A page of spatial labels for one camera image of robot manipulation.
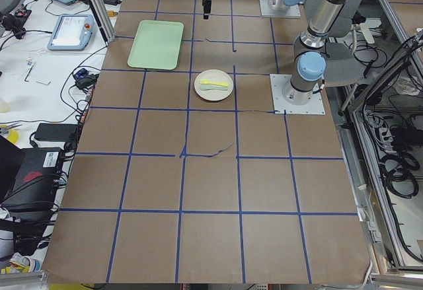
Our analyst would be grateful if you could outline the near teach pendant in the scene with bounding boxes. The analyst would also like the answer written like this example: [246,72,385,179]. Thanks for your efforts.
[47,15,95,51]

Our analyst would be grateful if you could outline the cream round plate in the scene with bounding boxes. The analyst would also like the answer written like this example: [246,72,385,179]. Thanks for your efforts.
[194,69,233,102]

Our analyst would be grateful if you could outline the black power adapter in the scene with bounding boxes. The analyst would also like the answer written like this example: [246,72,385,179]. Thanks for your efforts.
[34,123,77,142]

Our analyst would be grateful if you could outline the yellow plastic fork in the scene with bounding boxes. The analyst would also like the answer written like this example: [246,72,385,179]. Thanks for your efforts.
[199,79,229,87]

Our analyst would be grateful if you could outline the light green plastic spoon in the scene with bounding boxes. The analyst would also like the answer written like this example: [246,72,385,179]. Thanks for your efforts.
[199,85,229,91]

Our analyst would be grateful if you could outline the aluminium frame post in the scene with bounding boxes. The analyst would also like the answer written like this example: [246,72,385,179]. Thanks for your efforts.
[87,0,116,44]

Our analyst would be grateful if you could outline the light green tray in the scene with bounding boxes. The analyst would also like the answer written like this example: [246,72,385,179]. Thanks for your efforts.
[127,20,184,70]

